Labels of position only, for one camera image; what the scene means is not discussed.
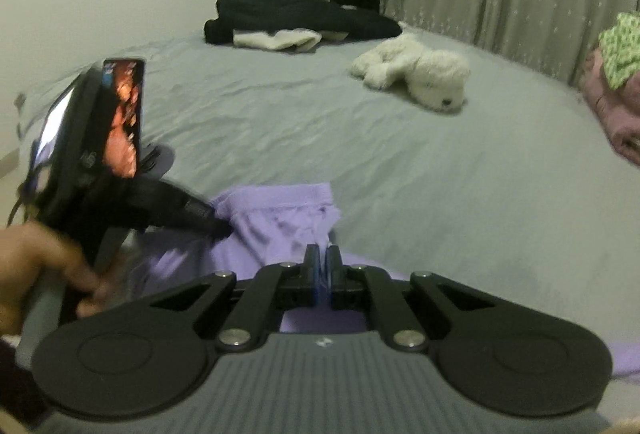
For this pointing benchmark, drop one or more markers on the black crumpled garment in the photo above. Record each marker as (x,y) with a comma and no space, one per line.
(300,14)

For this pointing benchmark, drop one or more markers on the green patterned cloth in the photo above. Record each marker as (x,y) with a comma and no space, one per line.
(622,49)

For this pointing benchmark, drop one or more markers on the lilac purple pants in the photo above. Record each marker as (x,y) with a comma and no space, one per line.
(270,219)

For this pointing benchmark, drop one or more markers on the person's left hand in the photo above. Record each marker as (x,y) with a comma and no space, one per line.
(35,259)

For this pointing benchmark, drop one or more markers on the person's dark maroon clothing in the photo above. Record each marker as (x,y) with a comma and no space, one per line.
(20,389)

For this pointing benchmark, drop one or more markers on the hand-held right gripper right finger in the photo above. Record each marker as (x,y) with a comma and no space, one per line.
(331,274)

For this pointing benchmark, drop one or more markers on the pink folded quilt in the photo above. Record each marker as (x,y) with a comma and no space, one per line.
(620,119)

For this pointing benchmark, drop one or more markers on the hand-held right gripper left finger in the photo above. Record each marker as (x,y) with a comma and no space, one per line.
(315,274)

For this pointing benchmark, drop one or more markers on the cream white garment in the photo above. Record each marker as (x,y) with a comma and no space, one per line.
(280,40)

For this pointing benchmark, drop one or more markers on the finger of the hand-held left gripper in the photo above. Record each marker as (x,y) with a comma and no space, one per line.
(185,209)

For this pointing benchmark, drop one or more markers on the smartphone with lit screen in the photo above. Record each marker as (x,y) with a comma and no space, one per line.
(124,124)

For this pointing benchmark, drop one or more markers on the white plush dog toy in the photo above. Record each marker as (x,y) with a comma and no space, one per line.
(420,69)

